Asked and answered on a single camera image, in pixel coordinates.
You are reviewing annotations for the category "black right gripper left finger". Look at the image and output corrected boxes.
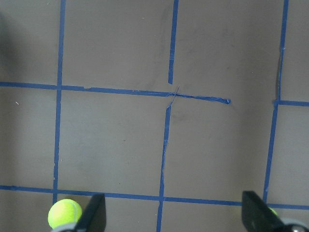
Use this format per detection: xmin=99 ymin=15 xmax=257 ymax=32
xmin=52 ymin=193 xmax=107 ymax=232

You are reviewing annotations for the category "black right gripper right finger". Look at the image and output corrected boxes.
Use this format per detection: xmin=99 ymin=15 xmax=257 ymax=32
xmin=241 ymin=191 xmax=309 ymax=232

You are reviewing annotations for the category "yellow tennis ball near base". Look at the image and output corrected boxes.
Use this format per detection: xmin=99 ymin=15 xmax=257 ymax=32
xmin=270 ymin=208 xmax=278 ymax=216

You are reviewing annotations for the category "tennis ball with black print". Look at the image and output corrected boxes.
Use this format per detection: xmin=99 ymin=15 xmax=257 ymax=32
xmin=47 ymin=199 xmax=82 ymax=229

